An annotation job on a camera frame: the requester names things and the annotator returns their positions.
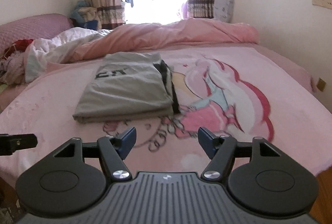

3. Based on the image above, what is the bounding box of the grey jacket with black lining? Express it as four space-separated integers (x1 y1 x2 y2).
73 52 180 123

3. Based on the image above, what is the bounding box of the pile of clothes in corner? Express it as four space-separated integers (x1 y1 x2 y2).
69 0 102 30

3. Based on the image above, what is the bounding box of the pink cartoon bed sheet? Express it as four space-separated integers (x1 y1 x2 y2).
1 47 331 184

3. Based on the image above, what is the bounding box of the lilac fluffy garment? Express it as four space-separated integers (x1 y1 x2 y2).
0 53 25 86

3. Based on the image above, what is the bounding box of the dark red garment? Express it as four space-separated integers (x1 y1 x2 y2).
3 39 34 58

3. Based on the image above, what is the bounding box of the white pastel patterned quilt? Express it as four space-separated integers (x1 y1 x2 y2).
24 27 111 83

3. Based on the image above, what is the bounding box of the pink duvet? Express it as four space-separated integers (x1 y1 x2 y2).
62 18 259 63

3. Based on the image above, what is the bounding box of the pink quilted headboard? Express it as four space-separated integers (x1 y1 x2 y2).
0 14 73 53

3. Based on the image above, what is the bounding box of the white patterned ironing board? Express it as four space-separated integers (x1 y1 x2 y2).
213 0 234 23

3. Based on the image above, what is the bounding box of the brass wall socket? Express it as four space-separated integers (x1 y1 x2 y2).
316 78 326 92

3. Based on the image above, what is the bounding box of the beige wall socket strip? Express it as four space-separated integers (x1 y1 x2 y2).
312 0 332 10

